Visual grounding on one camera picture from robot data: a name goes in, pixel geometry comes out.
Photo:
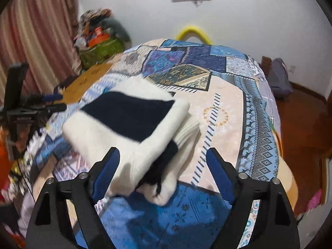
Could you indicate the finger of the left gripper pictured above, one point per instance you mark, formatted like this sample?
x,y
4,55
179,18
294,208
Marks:
x,y
52,97

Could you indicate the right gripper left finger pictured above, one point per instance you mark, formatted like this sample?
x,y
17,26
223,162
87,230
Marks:
x,y
50,226

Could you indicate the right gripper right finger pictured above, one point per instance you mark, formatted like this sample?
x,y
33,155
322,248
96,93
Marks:
x,y
275,225

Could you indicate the black and white striped sweater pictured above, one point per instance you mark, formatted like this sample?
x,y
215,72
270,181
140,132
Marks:
x,y
153,131

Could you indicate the wooden folding lap table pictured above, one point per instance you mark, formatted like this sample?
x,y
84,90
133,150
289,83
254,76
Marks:
x,y
79,86

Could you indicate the green fabric storage basket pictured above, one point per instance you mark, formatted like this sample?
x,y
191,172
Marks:
x,y
100,52

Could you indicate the red striped curtain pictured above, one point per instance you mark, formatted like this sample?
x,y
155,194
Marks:
x,y
41,33

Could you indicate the orange red box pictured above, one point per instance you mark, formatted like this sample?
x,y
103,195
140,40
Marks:
x,y
97,38

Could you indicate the dark green plush toy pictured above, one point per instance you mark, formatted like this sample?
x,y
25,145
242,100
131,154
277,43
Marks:
x,y
119,30

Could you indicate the blue patchwork bedspread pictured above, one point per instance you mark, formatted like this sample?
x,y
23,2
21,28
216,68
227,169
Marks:
x,y
237,115

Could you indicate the grey backpack on floor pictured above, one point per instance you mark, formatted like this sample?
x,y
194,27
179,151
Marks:
x,y
278,79

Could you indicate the yellow foam headboard arch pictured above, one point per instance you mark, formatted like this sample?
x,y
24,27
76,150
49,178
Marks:
x,y
193,30

